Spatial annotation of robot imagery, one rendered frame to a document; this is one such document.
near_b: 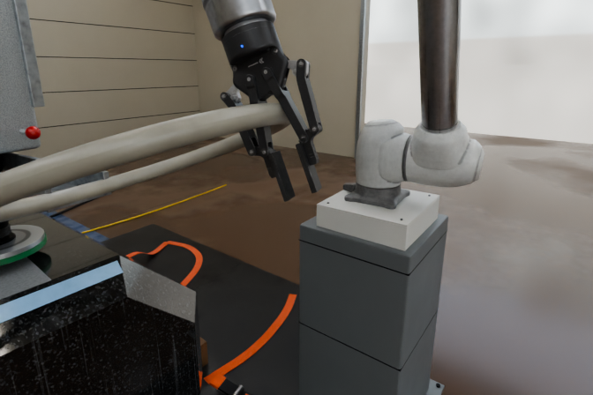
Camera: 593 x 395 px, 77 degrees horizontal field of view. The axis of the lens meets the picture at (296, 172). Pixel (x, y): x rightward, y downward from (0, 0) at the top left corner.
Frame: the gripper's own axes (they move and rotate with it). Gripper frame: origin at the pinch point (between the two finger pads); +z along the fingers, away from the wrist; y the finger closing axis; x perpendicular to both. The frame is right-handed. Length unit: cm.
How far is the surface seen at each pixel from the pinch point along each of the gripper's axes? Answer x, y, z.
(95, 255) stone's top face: -29, 74, 6
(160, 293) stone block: -38, 66, 24
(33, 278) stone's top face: -15, 79, 6
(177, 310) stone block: -41, 65, 32
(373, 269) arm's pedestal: -63, 8, 40
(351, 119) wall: -525, 71, -21
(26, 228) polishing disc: -27, 92, -7
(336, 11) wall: -520, 41, -176
